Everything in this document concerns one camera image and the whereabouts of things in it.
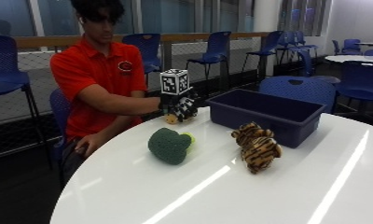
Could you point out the striped tiger plush toy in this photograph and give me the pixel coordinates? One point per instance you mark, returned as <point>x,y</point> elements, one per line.
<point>258,148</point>

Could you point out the white cube with black markers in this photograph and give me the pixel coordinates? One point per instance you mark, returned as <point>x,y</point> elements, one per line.
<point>175,81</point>

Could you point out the wooden railing with mesh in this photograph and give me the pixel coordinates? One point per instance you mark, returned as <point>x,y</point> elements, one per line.
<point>187,37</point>

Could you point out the round white table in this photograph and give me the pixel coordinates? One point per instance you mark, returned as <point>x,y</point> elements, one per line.
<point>354,58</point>

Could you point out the dark blue plastic bin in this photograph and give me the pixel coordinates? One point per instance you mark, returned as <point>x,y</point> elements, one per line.
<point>252,119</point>

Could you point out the green broccoli plush toy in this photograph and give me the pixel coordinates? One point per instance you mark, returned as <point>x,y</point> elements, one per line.
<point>168,145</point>

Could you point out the the person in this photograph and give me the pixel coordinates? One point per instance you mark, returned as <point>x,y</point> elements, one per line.
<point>94,67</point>

